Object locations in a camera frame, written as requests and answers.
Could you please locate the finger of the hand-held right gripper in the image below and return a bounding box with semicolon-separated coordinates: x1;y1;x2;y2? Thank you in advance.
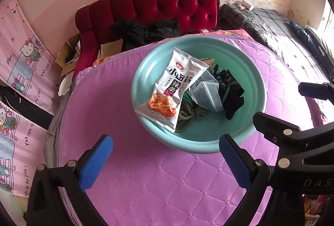
298;82;334;106
253;111;334;169

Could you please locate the pink cartoon curtain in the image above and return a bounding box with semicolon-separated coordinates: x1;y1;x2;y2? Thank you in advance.
0;101;50;199
0;0;62;115

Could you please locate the black earphone cable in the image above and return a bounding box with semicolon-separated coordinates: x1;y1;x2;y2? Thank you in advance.
210;65;222;80

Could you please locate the black rubber glove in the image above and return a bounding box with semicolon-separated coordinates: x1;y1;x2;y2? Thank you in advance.
218;85;246;121

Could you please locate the teal plastic basin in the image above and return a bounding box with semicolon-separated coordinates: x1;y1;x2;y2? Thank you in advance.
130;35;267;155

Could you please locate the flat cardboard piece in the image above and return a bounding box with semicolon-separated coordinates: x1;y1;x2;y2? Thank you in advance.
100;38;123;58

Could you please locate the clear plastic bag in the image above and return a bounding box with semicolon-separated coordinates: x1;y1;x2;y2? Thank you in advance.
188;69;224;112

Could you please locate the black hanging garment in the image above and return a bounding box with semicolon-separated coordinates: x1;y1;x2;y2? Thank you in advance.
0;85;54;130

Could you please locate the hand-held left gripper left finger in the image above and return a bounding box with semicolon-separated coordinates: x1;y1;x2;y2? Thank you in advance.
26;135;114;226

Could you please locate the dark plaid blanket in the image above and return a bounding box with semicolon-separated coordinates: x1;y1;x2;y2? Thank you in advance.
218;3;334;91

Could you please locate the white plastic basket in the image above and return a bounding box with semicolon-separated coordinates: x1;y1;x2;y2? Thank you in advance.
58;72;75;96

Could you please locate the black clothes pile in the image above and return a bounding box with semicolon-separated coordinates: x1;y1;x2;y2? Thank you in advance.
111;20;180;52

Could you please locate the grey bed sheet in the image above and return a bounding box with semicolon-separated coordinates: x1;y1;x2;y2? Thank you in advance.
43;101;68;164

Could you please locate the small brown clear packet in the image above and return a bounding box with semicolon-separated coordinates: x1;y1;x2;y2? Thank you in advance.
200;57;218;71

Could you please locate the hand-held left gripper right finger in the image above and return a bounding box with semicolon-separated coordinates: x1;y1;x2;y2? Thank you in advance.
219;134;305;226

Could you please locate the open cardboard box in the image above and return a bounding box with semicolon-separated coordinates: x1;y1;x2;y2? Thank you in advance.
54;34;82;77

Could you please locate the grey green rope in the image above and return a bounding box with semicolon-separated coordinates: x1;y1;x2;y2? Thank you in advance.
175;101;209;132

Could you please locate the white snack packet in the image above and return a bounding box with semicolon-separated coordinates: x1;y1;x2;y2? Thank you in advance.
134;47;210;133

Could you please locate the green scouring pad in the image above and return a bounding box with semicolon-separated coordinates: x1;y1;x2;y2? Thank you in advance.
183;93;195;109

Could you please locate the dark blue pillow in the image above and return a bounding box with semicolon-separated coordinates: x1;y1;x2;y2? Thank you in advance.
289;20;317;44

